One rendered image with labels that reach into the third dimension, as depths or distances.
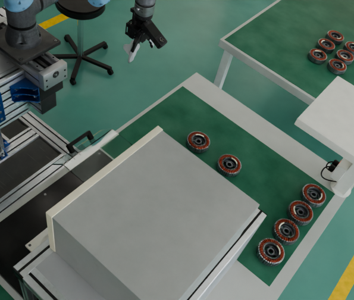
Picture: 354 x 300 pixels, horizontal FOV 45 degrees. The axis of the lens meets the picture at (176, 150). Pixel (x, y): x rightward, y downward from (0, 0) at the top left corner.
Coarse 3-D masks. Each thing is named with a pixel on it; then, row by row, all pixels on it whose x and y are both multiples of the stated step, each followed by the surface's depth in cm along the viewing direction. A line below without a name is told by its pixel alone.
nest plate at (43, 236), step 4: (44, 232) 162; (36, 236) 161; (40, 236) 161; (44, 236) 161; (48, 236) 162; (32, 240) 159; (36, 240) 160; (40, 240) 160; (44, 240) 160; (28, 244) 158; (32, 244) 159; (36, 244) 159; (28, 248) 157; (32, 248) 158
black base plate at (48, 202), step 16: (64, 176) 180; (48, 192) 174; (64, 192) 176; (32, 208) 169; (48, 208) 170; (0, 224) 162; (16, 224) 163; (32, 224) 165; (0, 240) 159; (16, 240) 160; (0, 256) 155; (16, 256) 156; (0, 272) 152; (16, 288) 149
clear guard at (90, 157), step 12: (108, 132) 161; (84, 144) 159; (96, 144) 156; (108, 144) 157; (120, 144) 158; (72, 156) 152; (84, 156) 152; (96, 156) 153; (108, 156) 154; (72, 168) 148; (84, 168) 149; (96, 168) 150; (84, 180) 146
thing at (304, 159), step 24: (216, 96) 230; (240, 120) 222; (264, 120) 225; (288, 144) 217; (312, 168) 210; (0, 216) 167; (312, 240) 185; (240, 264) 172; (288, 264) 176; (216, 288) 164; (240, 288) 166; (264, 288) 168
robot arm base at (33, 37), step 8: (8, 24) 179; (8, 32) 181; (16, 32) 179; (24, 32) 180; (32, 32) 182; (40, 32) 189; (8, 40) 183; (16, 40) 181; (24, 40) 182; (32, 40) 183; (40, 40) 188; (16, 48) 184; (24, 48) 184
